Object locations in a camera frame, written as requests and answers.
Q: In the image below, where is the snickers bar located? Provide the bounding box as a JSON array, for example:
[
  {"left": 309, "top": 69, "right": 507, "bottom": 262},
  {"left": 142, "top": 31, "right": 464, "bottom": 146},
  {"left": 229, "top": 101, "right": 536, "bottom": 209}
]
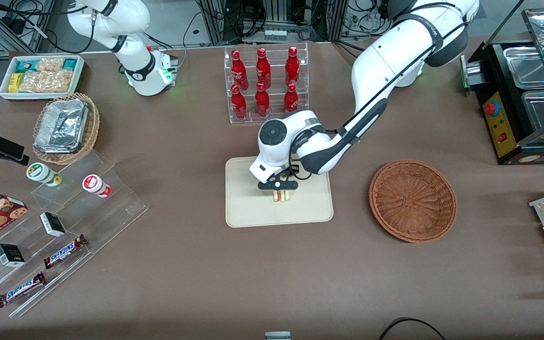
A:
[
  {"left": 43, "top": 235, "right": 88, "bottom": 270},
  {"left": 0, "top": 272, "right": 46, "bottom": 308}
]

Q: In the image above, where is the clear acrylic bottle rack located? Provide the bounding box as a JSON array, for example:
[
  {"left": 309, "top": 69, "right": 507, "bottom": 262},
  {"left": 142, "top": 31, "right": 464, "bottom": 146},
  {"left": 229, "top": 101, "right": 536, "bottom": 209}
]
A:
[{"left": 224, "top": 42, "right": 309, "bottom": 124}]

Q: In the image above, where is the black food warmer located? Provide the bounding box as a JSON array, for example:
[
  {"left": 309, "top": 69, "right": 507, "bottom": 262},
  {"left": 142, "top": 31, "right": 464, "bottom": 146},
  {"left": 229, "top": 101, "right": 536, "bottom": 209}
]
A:
[{"left": 461, "top": 7, "right": 544, "bottom": 166}]

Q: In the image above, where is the light wicker basket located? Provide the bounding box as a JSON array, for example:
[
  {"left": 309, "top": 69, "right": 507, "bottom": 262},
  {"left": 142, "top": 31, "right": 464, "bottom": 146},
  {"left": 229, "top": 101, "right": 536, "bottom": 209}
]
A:
[{"left": 33, "top": 93, "right": 100, "bottom": 165}]

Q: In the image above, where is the green lid cup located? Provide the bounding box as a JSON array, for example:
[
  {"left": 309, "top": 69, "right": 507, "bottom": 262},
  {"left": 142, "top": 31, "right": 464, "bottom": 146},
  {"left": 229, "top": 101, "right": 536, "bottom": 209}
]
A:
[{"left": 26, "top": 162, "right": 62, "bottom": 187}]

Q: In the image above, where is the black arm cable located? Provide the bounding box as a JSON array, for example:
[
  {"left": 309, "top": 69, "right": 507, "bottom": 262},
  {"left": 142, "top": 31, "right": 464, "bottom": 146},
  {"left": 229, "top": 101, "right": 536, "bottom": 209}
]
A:
[{"left": 289, "top": 2, "right": 468, "bottom": 182}]

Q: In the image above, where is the white plastic snack bin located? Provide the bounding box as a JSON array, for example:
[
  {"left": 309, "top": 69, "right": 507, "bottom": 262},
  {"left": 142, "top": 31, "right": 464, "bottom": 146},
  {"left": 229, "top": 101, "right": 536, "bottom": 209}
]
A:
[{"left": 0, "top": 55, "right": 85, "bottom": 101}]

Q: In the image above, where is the black floor cable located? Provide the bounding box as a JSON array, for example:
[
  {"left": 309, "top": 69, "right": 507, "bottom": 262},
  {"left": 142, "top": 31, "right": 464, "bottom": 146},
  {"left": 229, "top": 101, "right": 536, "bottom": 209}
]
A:
[{"left": 378, "top": 317, "right": 447, "bottom": 340}]

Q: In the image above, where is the cream plastic tray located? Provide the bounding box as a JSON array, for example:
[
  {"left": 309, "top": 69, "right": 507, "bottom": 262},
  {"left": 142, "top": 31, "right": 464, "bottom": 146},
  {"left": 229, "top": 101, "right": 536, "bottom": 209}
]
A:
[{"left": 225, "top": 152, "right": 334, "bottom": 228}]

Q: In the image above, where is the clear cracker bag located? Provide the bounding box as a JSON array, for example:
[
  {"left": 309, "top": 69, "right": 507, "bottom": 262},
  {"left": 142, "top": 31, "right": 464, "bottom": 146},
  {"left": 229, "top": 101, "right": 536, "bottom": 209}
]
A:
[
  {"left": 36, "top": 58, "right": 65, "bottom": 73},
  {"left": 19, "top": 70, "right": 73, "bottom": 93}
]

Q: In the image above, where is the small black box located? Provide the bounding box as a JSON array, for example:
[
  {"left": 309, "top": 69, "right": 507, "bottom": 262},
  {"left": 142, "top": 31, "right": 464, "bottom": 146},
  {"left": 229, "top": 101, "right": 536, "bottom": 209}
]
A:
[
  {"left": 40, "top": 212, "right": 66, "bottom": 238},
  {"left": 0, "top": 244, "right": 26, "bottom": 268}
]

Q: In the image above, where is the clear acrylic stepped display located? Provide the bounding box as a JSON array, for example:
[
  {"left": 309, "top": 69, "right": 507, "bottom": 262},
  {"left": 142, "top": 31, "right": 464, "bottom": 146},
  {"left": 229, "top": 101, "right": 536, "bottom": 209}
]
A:
[{"left": 0, "top": 150, "right": 149, "bottom": 318}]

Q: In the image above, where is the red cola bottle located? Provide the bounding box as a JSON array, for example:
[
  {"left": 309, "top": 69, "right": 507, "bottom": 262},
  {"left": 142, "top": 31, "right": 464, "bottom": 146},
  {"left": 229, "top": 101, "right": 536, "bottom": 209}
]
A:
[
  {"left": 284, "top": 83, "right": 299, "bottom": 114},
  {"left": 231, "top": 84, "right": 247, "bottom": 120},
  {"left": 255, "top": 82, "right": 270, "bottom": 118},
  {"left": 256, "top": 47, "right": 272, "bottom": 89},
  {"left": 231, "top": 50, "right": 249, "bottom": 90},
  {"left": 285, "top": 46, "right": 300, "bottom": 86}
]

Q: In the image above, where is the aluminium frame rack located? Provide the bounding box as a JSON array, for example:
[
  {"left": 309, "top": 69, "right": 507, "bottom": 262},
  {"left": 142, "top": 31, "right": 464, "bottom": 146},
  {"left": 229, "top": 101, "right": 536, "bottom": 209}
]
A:
[{"left": 196, "top": 0, "right": 350, "bottom": 46}]

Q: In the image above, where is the aluminium foil tray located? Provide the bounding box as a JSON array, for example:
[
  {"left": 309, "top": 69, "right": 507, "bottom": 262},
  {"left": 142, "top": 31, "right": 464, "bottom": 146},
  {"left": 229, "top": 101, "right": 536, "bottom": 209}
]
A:
[{"left": 34, "top": 99, "right": 89, "bottom": 154}]

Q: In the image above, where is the white power strip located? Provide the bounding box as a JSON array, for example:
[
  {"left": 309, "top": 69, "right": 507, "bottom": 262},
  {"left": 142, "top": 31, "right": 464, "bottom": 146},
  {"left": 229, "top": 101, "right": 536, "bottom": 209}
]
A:
[{"left": 263, "top": 27, "right": 288, "bottom": 42}]

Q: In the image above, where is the brown wicker basket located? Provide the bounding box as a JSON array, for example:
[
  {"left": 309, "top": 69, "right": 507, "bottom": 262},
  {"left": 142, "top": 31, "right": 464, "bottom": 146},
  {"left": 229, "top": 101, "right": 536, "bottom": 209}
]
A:
[{"left": 369, "top": 160, "right": 458, "bottom": 244}]

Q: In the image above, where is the red lid cup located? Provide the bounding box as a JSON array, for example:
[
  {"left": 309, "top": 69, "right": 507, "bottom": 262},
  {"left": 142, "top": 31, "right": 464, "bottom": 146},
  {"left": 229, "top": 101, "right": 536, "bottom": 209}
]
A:
[{"left": 82, "top": 174, "right": 112, "bottom": 198}]

